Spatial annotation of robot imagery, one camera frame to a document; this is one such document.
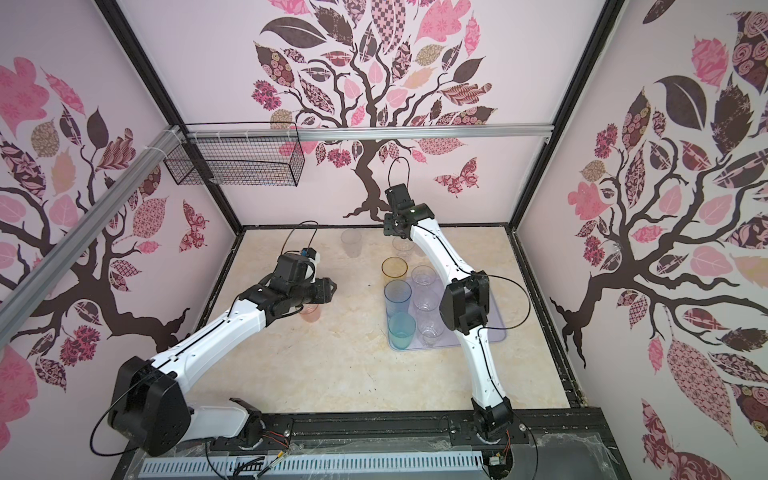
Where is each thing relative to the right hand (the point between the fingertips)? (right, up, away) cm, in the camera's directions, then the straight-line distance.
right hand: (396, 221), depth 96 cm
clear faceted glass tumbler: (+3, -8, +14) cm, 17 cm away
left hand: (-20, -21, -12) cm, 31 cm away
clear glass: (+9, -18, +5) cm, 21 cm away
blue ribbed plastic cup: (0, -24, -2) cm, 24 cm away
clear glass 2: (+9, -26, -3) cm, 28 cm away
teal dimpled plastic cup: (+2, -34, -6) cm, 35 cm away
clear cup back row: (-16, -7, +11) cm, 21 cm away
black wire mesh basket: (-52, +22, -1) cm, 56 cm away
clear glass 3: (+11, -34, -6) cm, 36 cm away
